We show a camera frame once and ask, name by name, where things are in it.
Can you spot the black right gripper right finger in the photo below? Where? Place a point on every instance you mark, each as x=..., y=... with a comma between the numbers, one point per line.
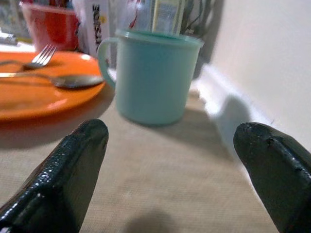
x=281, y=174

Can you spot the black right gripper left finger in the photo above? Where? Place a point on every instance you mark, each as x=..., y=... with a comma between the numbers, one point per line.
x=56, y=184

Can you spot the orange plate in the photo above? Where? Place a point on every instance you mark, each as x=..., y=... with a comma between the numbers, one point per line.
x=36, y=102

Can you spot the beige woven placemat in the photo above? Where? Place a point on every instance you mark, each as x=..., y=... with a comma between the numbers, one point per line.
x=158, y=174

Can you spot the silver spoon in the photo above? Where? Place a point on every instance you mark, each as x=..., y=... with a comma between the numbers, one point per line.
x=77, y=81

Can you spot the silver fork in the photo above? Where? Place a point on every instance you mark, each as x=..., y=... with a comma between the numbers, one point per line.
x=41, y=59

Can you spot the teal plastic mug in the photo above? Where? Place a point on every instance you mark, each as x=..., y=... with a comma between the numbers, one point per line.
x=155, y=77

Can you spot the small dark grey device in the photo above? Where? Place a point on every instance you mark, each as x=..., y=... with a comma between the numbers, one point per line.
x=7, y=38

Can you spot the red plastic container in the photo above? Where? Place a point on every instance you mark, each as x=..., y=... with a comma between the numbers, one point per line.
x=53, y=29

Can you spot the white package with black print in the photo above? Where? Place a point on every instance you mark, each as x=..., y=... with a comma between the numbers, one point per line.
x=93, y=21

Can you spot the clear plastic bag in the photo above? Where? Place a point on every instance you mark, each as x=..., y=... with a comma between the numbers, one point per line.
x=131, y=14

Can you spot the pale yellow carton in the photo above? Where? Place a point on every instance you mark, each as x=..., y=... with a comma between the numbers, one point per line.
x=167, y=15

